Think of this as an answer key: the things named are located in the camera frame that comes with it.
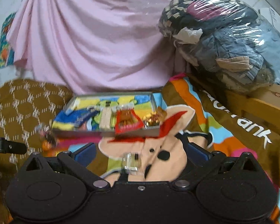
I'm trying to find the brown patterned PF pillow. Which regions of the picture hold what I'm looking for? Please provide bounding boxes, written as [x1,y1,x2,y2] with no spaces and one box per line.
[0,79,73,223]

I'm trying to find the grey tray with frog towel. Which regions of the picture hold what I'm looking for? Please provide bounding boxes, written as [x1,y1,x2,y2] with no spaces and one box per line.
[51,91,160,137]

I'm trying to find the red spicy snack packet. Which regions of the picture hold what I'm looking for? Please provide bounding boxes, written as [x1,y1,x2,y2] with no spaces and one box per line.
[115,108,144,135]

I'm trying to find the wooden bed frame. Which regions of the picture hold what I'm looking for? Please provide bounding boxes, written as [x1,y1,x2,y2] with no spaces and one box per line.
[189,72,280,143]

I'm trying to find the colourful wall poster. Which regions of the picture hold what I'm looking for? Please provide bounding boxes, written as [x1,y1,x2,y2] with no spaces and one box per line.
[0,13,16,69]

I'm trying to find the clear bag of clothes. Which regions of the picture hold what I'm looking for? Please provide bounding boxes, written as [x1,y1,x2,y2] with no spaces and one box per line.
[158,0,280,93]

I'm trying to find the beige rice cracker bar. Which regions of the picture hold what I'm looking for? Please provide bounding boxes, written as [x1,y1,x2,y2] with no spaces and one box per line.
[99,107,112,130]

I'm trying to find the clear packet dark dried fruit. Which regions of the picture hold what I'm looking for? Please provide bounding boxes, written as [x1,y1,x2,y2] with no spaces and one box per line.
[35,123,57,145]

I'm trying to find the round biscuit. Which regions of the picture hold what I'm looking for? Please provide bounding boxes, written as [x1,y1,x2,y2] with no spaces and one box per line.
[122,153,141,175]

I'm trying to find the pink hanging sheet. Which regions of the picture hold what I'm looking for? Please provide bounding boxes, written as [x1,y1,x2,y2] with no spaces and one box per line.
[7,0,187,94]

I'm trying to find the blue milk powder stick sachet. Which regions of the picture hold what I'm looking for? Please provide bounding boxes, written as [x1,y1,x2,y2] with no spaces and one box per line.
[73,108,100,127]

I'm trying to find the colourful cartoon monkey blanket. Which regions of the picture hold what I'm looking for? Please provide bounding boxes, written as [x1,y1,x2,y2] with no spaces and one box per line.
[42,75,280,223]

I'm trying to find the gold snack packet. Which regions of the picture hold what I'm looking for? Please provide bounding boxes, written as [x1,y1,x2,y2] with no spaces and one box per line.
[143,107,167,128]

